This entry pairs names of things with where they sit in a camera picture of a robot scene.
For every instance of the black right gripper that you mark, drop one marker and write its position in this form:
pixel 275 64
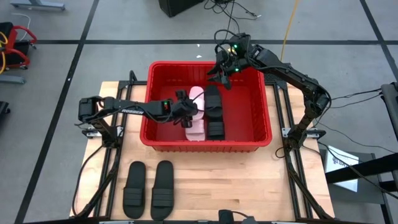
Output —
pixel 226 63

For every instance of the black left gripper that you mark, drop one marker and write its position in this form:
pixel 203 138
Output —
pixel 185 110

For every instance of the black foam slide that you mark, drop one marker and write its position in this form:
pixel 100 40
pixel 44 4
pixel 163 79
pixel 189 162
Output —
pixel 214 102
pixel 134 174
pixel 162 174
pixel 216 130

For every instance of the large red plastic bin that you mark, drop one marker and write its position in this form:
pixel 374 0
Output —
pixel 242 124

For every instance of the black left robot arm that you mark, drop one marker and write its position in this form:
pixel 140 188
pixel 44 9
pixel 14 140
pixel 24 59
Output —
pixel 130 111

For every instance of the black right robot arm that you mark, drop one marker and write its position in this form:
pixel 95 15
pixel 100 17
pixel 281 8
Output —
pixel 295 74

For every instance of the black mesh electronics box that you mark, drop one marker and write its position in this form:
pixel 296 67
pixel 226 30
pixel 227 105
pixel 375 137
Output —
pixel 270 77

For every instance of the black floor box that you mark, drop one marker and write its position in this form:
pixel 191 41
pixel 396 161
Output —
pixel 177 6

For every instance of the white printed paper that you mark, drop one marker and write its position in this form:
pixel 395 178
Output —
pixel 351 155

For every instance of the black horizontal beam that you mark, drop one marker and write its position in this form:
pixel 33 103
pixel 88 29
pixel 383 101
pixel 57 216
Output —
pixel 367 166

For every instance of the grey metal bar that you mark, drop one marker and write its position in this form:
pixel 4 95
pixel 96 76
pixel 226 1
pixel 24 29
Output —
pixel 12 79

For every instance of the red and black rolling cart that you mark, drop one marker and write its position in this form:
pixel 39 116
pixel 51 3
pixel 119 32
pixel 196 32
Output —
pixel 17 53

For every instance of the black caster wheel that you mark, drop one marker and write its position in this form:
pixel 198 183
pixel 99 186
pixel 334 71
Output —
pixel 3 107

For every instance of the grey table foot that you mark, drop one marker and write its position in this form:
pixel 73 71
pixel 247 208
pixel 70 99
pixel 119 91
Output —
pixel 37 4

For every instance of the grey side table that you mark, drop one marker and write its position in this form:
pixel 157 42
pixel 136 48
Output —
pixel 373 191

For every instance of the black aluminium rig frame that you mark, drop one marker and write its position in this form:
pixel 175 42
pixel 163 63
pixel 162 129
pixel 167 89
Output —
pixel 130 83

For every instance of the black padded post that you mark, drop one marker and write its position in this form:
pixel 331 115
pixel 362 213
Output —
pixel 390 105

